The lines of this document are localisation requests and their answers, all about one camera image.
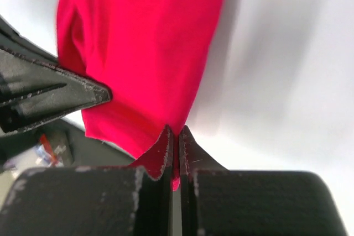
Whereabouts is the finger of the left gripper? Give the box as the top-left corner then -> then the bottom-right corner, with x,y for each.
1,19 -> 112,137

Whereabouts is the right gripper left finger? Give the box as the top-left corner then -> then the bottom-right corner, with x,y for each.
1,126 -> 174,235

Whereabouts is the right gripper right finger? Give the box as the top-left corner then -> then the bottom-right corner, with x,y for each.
179,127 -> 346,236

